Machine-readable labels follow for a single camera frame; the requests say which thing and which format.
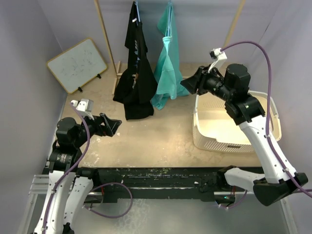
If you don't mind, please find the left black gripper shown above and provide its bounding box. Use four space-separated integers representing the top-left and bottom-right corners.
73 111 120 147

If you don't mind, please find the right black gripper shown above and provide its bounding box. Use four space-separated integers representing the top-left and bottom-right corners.
181 64 234 101

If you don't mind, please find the teal t shirt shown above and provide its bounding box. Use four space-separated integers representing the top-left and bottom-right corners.
151 7 189 110

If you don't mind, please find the light blue wire hanger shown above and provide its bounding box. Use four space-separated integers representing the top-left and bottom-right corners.
165 0 173 37

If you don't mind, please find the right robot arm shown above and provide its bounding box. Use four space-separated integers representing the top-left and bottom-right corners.
180 64 308 206

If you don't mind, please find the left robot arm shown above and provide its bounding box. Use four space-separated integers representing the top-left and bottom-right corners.
34 113 122 234

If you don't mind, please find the black t shirt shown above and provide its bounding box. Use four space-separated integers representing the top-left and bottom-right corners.
113 1 157 120

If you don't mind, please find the blue hanger of black shirt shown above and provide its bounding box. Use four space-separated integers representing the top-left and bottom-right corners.
135 0 141 22

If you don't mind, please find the white laundry basket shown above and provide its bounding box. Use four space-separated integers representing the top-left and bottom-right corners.
193 91 282 153

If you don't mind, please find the wooden clothes rack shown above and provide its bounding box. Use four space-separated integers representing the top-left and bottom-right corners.
94 0 246 94

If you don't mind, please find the small whiteboard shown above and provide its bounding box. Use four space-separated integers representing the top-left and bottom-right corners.
46 38 107 94

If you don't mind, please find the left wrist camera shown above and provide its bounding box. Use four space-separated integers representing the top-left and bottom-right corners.
70 98 94 118

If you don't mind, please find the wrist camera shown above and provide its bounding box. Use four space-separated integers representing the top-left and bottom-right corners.
208 48 227 73
70 98 94 118

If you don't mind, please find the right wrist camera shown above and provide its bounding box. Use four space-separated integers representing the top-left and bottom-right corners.
208 48 227 73

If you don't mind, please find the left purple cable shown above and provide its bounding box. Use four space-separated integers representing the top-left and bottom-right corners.
41 102 91 230

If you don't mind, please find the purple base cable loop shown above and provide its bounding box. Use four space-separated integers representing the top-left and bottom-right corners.
82 182 134 218

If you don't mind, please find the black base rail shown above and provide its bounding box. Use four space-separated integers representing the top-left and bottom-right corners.
76 167 233 203

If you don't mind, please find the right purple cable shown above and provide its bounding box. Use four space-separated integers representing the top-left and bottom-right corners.
220 40 312 198

